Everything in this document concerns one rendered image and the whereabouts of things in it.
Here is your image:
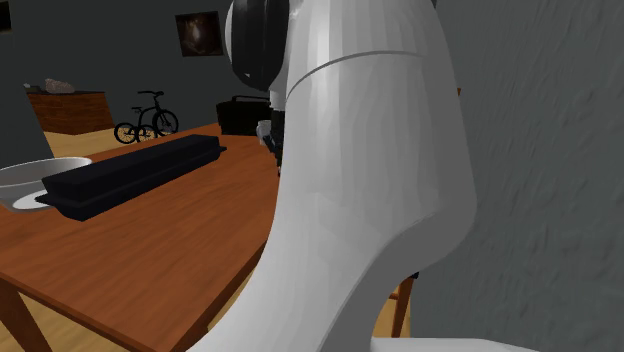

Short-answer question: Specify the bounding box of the white cup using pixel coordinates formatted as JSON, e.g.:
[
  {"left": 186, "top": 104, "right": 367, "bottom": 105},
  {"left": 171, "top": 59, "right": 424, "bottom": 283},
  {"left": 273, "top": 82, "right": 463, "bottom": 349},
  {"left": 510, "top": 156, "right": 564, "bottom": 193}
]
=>
[{"left": 256, "top": 119, "right": 273, "bottom": 146}]

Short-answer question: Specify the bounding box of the white bowl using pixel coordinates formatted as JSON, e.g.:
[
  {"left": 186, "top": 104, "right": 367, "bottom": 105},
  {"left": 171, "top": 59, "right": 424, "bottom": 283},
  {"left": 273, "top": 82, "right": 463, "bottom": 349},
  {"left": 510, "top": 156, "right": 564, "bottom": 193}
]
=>
[{"left": 0, "top": 156, "right": 94, "bottom": 214}]

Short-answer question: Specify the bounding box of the black case with handle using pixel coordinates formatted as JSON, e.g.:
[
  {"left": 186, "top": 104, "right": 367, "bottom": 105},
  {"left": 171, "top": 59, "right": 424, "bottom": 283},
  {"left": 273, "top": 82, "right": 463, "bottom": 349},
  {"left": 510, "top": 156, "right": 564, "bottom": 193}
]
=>
[{"left": 215, "top": 94, "right": 274, "bottom": 137}]

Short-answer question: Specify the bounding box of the brown wooden table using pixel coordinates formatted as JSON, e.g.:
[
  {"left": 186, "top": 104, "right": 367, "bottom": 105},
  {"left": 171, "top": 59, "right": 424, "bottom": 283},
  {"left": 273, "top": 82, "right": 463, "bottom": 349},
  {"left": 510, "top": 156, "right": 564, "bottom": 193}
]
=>
[{"left": 0, "top": 121, "right": 417, "bottom": 352}]

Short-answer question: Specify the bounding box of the long black box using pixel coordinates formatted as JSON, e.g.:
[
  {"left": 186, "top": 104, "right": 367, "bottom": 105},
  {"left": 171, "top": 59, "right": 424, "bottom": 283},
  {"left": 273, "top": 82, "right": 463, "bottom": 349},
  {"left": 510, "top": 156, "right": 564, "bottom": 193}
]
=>
[{"left": 34, "top": 133, "right": 228, "bottom": 223}]

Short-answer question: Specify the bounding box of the black tricycle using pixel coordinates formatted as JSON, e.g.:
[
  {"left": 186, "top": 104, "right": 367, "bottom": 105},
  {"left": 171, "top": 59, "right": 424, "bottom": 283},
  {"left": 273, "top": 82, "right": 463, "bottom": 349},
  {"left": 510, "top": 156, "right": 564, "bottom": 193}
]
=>
[{"left": 113, "top": 89, "right": 180, "bottom": 145}]

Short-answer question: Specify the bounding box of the brick sideboard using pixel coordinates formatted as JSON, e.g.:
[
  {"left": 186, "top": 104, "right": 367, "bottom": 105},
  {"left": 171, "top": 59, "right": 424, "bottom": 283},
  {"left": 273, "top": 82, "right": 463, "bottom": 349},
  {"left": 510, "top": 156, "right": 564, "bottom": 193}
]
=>
[{"left": 24, "top": 77, "right": 116, "bottom": 137}]

